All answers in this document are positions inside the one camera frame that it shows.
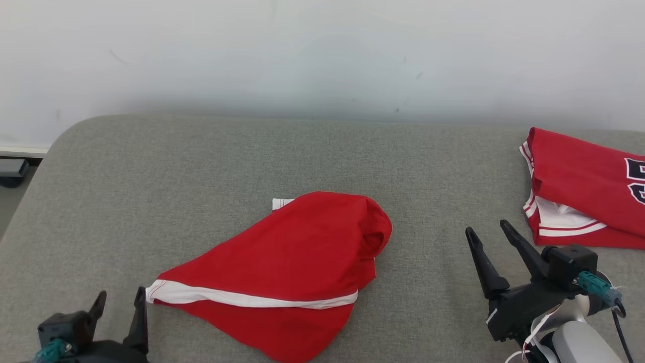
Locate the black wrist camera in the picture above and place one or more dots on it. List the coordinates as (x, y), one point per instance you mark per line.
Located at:
(68, 327)
(569, 264)

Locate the red jersey with white sleeves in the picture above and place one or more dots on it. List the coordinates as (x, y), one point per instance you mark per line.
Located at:
(579, 176)

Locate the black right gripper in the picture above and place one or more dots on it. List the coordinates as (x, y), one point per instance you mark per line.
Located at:
(519, 310)

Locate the white baseboard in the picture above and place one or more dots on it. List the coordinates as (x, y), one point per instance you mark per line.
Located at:
(22, 152)

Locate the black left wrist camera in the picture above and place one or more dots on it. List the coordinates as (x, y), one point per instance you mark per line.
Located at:
(68, 327)

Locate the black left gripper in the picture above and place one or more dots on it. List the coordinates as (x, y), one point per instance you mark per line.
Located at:
(111, 354)

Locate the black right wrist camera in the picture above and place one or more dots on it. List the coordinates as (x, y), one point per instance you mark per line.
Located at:
(569, 264)

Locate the grey fabric sofa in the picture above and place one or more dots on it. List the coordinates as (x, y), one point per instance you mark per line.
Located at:
(201, 176)

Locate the red shorts with white stripe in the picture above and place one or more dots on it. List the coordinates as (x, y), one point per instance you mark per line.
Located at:
(302, 242)

